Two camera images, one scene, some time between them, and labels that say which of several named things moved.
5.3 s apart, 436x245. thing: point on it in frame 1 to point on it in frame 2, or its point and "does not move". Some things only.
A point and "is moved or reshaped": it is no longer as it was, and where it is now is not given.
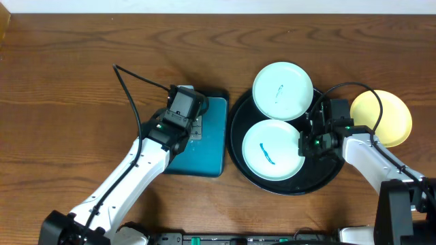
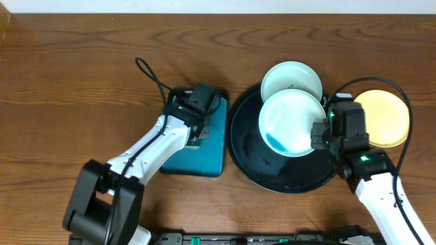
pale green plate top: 283,91 is moved or reshaped
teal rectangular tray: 206,157 does not move
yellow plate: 396,117 does not move
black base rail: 178,238 does not move
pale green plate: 270,150 to 286,122
